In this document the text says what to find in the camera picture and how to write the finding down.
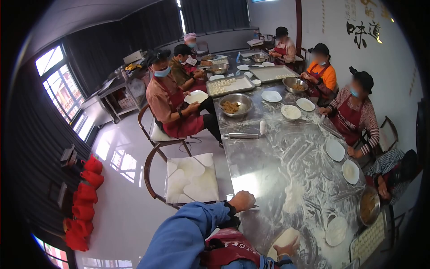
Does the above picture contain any stack of red stools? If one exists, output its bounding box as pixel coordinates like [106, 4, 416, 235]
[63, 154, 105, 252]

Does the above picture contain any person's right hand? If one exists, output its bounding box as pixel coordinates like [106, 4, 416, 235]
[273, 235, 300, 259]

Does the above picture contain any large window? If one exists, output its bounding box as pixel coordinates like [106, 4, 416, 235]
[35, 45, 86, 123]

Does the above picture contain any white seat cushion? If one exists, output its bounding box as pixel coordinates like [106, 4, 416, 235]
[165, 153, 219, 204]
[150, 120, 180, 142]

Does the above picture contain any metal rolling pin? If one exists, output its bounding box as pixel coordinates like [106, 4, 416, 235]
[223, 132, 261, 139]
[321, 123, 343, 139]

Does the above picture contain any flour pile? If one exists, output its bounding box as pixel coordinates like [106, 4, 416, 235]
[282, 183, 304, 214]

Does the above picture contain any metal bowl with filling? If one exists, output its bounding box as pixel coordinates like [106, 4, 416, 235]
[282, 77, 308, 93]
[219, 93, 253, 118]
[357, 186, 381, 226]

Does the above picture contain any person's left hand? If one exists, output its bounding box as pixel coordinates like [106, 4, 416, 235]
[229, 190, 256, 213]

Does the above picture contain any wooden chair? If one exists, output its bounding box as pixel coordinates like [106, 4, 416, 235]
[379, 116, 399, 152]
[138, 104, 193, 158]
[144, 143, 220, 210]

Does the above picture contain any black wrist band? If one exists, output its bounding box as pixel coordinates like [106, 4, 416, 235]
[220, 201, 242, 230]

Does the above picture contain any small window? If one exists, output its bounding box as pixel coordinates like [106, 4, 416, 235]
[32, 234, 71, 269]

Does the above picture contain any metal tray with dumplings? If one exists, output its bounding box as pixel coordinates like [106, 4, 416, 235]
[349, 212, 387, 266]
[206, 75, 256, 98]

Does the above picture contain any white bowl with flour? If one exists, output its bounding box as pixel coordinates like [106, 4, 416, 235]
[280, 104, 302, 121]

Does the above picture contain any steel work counter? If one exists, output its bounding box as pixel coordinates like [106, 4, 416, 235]
[80, 50, 150, 126]

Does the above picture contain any person's body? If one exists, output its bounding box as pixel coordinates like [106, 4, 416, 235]
[200, 227, 279, 269]

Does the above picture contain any dark curtain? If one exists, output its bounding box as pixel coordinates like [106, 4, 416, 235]
[180, 0, 251, 34]
[62, 0, 183, 98]

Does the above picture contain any white dough log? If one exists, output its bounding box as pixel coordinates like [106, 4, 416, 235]
[267, 228, 300, 261]

